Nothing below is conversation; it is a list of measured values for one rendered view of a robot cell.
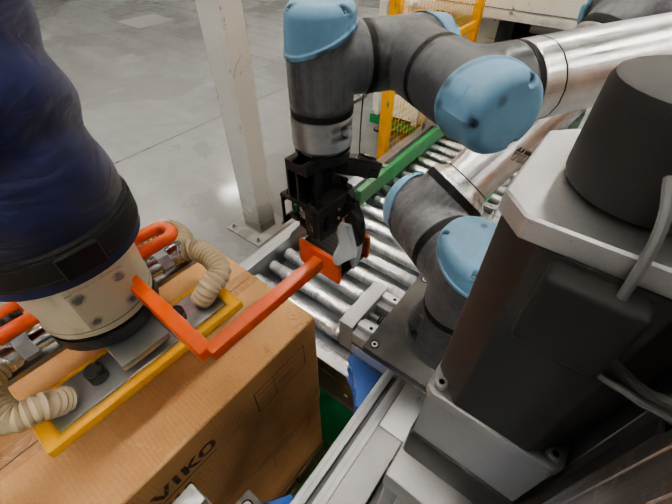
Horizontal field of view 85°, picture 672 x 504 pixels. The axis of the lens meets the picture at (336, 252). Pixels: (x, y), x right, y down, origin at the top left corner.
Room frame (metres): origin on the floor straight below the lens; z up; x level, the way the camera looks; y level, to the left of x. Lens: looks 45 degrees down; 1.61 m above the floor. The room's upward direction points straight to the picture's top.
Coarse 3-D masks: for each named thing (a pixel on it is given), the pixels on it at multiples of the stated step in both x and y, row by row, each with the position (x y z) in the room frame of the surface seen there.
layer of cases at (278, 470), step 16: (304, 416) 0.43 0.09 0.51; (304, 432) 0.42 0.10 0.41; (320, 432) 0.48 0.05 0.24; (288, 448) 0.36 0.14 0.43; (304, 448) 0.41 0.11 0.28; (272, 464) 0.31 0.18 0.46; (288, 464) 0.35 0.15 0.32; (256, 480) 0.27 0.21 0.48; (272, 480) 0.30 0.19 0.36; (288, 480) 0.34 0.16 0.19; (240, 496) 0.23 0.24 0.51; (272, 496) 0.28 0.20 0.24
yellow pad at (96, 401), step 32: (192, 288) 0.45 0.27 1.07; (224, 288) 0.45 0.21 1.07; (192, 320) 0.37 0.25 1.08; (224, 320) 0.39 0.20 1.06; (160, 352) 0.31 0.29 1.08; (64, 384) 0.26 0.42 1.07; (96, 384) 0.25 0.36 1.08; (128, 384) 0.26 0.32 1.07; (64, 416) 0.21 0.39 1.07; (96, 416) 0.21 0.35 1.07; (64, 448) 0.17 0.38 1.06
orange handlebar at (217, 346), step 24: (144, 240) 0.47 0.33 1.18; (168, 240) 0.46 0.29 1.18; (312, 264) 0.40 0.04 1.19; (144, 288) 0.35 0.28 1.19; (288, 288) 0.35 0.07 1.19; (0, 312) 0.31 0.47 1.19; (168, 312) 0.31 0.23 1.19; (264, 312) 0.31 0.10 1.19; (0, 336) 0.27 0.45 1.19; (192, 336) 0.27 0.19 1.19; (216, 336) 0.27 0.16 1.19; (240, 336) 0.27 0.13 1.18
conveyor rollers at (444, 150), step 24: (432, 144) 1.97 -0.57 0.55; (456, 144) 1.97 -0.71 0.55; (408, 168) 1.74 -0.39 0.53; (384, 192) 1.52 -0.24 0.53; (480, 216) 1.31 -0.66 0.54; (384, 264) 1.01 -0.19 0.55; (408, 264) 1.02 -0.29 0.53; (312, 288) 0.88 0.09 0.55; (336, 288) 0.91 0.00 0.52; (360, 288) 0.88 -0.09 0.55; (312, 312) 0.77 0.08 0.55; (336, 312) 0.79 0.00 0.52; (336, 336) 0.68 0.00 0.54
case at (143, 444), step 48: (240, 288) 0.55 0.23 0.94; (288, 336) 0.42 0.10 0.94; (48, 384) 0.32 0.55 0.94; (192, 384) 0.32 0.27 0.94; (240, 384) 0.32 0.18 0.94; (288, 384) 0.39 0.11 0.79; (96, 432) 0.23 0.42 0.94; (144, 432) 0.23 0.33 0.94; (192, 432) 0.23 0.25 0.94; (240, 432) 0.28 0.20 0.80; (288, 432) 0.37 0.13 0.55; (0, 480) 0.16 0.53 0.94; (48, 480) 0.16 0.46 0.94; (96, 480) 0.16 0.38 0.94; (144, 480) 0.16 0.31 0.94; (192, 480) 0.19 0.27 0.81; (240, 480) 0.24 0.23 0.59
